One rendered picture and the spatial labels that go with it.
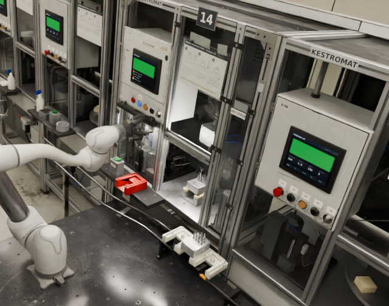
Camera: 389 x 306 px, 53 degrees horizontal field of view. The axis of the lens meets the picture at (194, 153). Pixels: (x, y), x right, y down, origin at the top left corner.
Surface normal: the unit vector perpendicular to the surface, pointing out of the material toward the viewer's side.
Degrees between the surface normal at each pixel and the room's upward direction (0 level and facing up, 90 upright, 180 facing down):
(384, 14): 90
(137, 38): 90
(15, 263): 0
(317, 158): 90
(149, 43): 90
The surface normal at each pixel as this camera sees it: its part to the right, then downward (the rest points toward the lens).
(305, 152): -0.70, 0.22
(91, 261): 0.15, -0.88
